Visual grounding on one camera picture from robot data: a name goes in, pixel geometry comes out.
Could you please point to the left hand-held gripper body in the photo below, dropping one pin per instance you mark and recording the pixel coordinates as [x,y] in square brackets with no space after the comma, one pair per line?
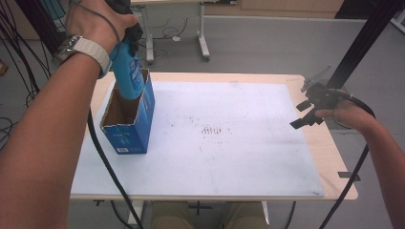
[122,9]

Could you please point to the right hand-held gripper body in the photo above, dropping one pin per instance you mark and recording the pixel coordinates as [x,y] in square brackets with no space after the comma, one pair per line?
[323,95]

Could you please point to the blue bottle with white cap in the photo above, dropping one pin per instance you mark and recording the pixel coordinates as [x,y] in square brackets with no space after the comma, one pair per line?
[127,73]

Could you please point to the blue cardboard box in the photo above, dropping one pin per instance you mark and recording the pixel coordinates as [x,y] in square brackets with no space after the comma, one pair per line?
[133,130]

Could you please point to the person's left hand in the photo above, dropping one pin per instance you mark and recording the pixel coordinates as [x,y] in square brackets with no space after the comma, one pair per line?
[95,22]

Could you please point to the person's right hand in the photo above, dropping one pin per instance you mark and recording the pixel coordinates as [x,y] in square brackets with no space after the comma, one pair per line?
[353,116]

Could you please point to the grey partition panel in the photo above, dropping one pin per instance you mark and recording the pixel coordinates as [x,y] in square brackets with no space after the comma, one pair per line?
[280,44]

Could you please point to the black tape strip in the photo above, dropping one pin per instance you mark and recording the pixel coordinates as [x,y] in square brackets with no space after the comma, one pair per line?
[349,176]

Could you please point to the white table mat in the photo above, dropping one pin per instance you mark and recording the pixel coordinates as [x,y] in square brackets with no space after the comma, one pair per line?
[223,143]

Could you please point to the black tape cross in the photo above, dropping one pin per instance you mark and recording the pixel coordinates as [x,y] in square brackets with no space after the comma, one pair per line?
[198,208]

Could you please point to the white table leg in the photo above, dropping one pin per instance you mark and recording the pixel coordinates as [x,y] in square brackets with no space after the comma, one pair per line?
[136,213]

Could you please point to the white background table frame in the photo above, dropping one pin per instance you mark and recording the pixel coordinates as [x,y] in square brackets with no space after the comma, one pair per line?
[202,35]

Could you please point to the black metal frame post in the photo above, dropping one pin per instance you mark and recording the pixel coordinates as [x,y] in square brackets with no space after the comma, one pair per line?
[363,41]
[41,28]

